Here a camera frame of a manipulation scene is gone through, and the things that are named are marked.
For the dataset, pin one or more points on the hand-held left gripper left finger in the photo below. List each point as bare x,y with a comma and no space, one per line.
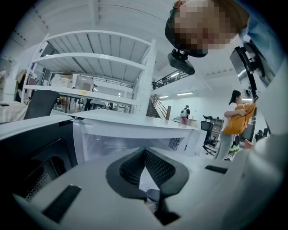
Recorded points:
90,202

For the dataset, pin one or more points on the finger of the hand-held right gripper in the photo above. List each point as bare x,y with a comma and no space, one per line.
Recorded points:
258,179

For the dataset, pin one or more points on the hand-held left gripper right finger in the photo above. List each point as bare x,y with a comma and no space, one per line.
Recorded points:
202,191

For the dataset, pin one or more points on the clear glass round lid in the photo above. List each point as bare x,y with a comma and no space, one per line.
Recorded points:
114,151

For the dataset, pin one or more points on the black patterned tote bag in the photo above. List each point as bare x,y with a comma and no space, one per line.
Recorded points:
234,148

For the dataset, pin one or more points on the orange bag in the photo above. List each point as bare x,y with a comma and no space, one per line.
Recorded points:
236,123

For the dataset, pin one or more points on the black office chair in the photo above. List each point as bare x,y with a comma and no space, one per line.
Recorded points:
208,130

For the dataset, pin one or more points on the white backpack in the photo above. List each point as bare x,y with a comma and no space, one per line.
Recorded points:
184,113

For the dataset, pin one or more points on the white microwave oven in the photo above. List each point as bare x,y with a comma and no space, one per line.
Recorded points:
135,121

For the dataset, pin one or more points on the metal staircase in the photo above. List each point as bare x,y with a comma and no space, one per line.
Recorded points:
154,110

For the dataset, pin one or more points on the black balcony railing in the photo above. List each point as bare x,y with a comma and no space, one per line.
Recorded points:
168,79

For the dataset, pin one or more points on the grey storage box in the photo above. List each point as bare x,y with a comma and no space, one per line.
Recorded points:
84,83

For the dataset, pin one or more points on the checkered cloth table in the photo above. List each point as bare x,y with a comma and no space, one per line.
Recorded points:
11,112

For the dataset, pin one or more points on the white perforated basket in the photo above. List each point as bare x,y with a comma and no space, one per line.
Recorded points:
58,82

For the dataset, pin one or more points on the white shelving rack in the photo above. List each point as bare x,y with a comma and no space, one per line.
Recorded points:
90,56

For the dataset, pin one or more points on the light blue shirt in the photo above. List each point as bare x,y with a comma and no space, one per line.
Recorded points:
261,29

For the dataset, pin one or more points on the person's head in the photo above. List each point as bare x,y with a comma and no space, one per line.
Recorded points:
202,27

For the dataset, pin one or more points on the black metal-frame chair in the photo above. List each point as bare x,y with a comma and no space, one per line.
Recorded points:
41,103

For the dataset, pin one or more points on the black head camera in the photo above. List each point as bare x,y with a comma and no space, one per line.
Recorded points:
181,64

